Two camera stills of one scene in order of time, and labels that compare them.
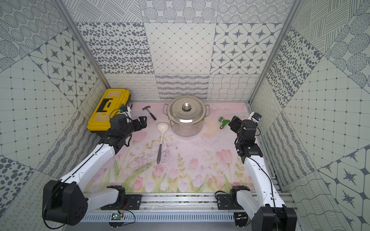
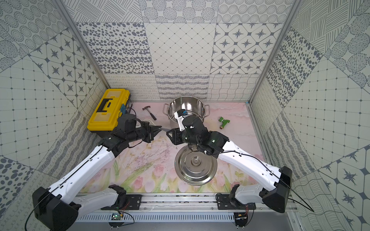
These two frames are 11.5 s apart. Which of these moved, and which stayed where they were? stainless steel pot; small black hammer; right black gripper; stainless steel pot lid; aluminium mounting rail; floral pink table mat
Moved: right black gripper; stainless steel pot lid
Stayed: small black hammer; floral pink table mat; aluminium mounting rail; stainless steel pot
